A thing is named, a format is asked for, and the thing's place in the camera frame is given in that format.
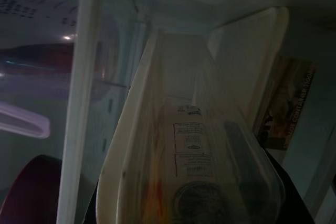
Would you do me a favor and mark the dark red plastic container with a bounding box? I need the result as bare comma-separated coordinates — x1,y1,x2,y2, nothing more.
0,154,64,224

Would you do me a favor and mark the pale plastic loop handle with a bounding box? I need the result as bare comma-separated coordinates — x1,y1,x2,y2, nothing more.
0,102,51,140

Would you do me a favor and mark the white fridge shelf frame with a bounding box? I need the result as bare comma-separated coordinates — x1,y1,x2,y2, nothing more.
56,0,103,224

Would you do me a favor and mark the white lidded food container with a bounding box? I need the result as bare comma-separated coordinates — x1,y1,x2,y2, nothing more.
96,5,290,224

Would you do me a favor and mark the grey fridge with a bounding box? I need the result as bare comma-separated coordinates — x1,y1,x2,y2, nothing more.
0,0,336,224

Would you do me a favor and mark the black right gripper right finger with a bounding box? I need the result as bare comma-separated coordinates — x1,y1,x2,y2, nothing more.
262,147,316,224

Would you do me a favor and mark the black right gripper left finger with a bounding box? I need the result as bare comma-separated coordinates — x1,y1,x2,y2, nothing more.
83,174,106,224

